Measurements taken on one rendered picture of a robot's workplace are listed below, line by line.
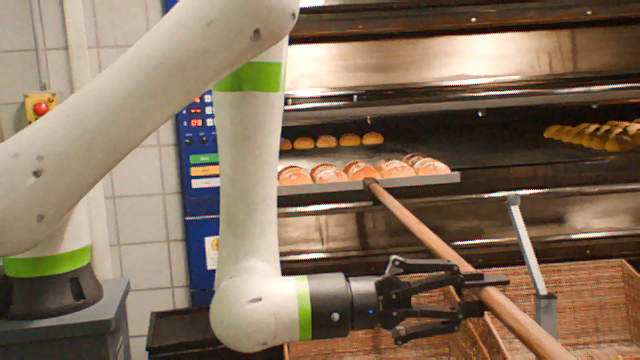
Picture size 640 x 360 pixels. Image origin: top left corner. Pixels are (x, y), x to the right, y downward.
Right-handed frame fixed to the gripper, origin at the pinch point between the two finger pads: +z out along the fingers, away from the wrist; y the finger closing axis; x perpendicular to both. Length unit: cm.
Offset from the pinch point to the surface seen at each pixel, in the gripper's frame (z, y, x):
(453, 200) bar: 21, 3, -82
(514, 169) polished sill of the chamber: 53, 2, -119
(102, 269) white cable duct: -81, 25, -121
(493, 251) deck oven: 46, 29, -119
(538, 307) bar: 35, 27, -61
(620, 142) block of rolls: 97, -3, -134
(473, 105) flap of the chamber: 35, -21, -105
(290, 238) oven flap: -21, 20, -121
